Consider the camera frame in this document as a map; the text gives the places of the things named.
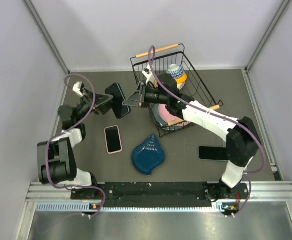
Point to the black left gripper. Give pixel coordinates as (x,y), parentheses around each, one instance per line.
(99,99)

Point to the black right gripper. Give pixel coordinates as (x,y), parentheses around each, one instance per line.
(133,100)

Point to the black ring phone case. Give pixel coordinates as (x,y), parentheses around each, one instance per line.
(112,90)

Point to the black phone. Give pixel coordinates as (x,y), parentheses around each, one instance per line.
(113,139)

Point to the pink phone case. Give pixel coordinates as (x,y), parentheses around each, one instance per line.
(113,139)

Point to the blue-edged phone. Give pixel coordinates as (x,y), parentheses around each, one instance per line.
(212,153)

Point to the teal-edged phone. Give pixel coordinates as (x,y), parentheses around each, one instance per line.
(123,110)

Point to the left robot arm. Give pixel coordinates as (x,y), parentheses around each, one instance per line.
(55,159)

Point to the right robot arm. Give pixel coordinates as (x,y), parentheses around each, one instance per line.
(240,135)

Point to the grey-teal plate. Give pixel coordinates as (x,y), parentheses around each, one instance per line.
(161,122)

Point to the pink plate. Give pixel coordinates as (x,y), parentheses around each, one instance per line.
(164,114)

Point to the blue white patterned bowl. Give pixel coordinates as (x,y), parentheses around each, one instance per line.
(176,71)

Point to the yellow bowl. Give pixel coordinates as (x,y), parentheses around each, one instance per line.
(182,79)

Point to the blue shell-shaped dish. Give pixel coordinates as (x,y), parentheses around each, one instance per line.
(148,155)

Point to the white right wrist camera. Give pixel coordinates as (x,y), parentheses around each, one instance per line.
(150,79)

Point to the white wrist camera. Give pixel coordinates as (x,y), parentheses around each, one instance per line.
(150,79)
(78,89)

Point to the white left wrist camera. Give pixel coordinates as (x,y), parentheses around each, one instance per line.
(78,89)

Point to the black wire basket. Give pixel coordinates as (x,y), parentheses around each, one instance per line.
(194,86)

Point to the far wooden basket handle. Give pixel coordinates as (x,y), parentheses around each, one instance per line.
(158,50)

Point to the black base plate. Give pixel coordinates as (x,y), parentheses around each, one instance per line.
(201,190)

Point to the slotted cable duct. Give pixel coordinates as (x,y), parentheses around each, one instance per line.
(87,207)

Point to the aluminium front rail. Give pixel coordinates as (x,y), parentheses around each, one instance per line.
(262,191)

